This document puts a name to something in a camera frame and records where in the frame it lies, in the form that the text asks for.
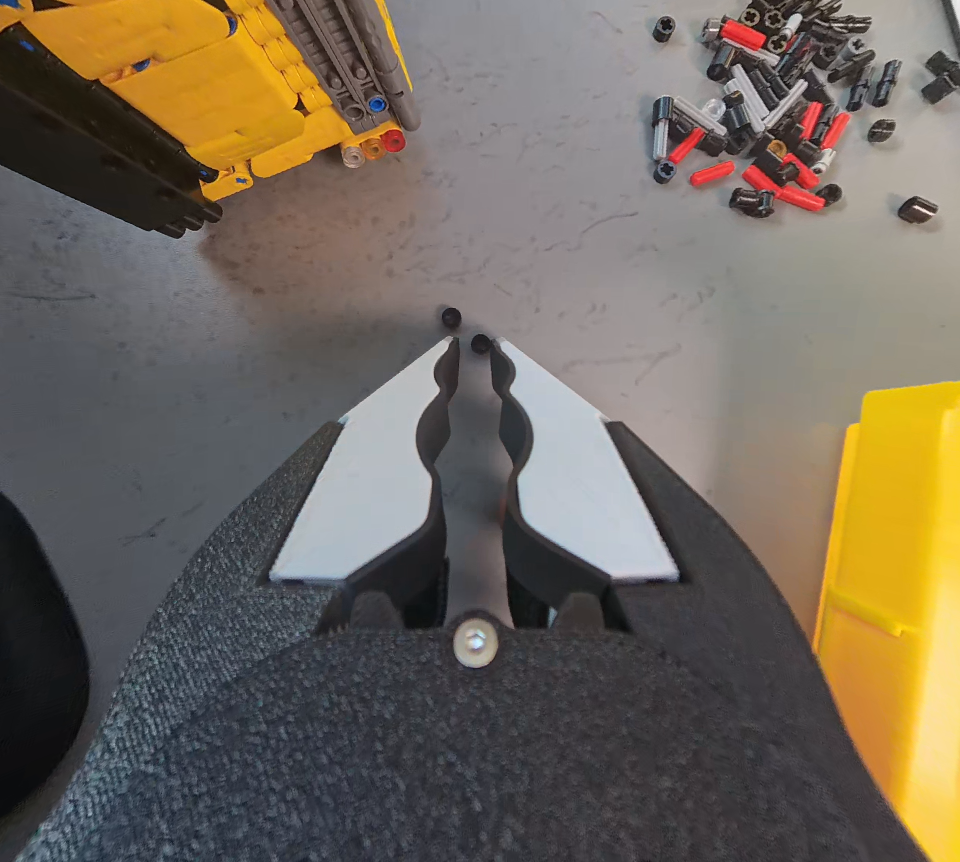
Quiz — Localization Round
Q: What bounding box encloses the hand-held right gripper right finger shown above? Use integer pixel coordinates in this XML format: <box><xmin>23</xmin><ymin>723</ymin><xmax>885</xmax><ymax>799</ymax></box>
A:
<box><xmin>489</xmin><ymin>337</ymin><xmax>681</xmax><ymax>632</ymax></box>

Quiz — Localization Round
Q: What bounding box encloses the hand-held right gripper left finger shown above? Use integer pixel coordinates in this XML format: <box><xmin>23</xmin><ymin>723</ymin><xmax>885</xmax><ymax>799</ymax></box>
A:
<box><xmin>268</xmin><ymin>335</ymin><xmax>462</xmax><ymax>632</ymax></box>

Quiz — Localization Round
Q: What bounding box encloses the yellow lego vehicle model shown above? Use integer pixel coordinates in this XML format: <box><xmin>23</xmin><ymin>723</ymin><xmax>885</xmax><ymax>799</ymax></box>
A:
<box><xmin>0</xmin><ymin>0</ymin><xmax>421</xmax><ymax>240</ymax></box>

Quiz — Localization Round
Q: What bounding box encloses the pile of small lego pins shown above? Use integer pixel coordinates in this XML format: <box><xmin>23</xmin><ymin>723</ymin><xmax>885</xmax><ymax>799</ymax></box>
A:
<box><xmin>648</xmin><ymin>0</ymin><xmax>960</xmax><ymax>225</ymax></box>

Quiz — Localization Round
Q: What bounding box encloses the yellow storage bin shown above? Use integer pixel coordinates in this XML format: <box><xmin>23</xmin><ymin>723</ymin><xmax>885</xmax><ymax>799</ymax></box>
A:
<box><xmin>812</xmin><ymin>382</ymin><xmax>960</xmax><ymax>862</ymax></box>

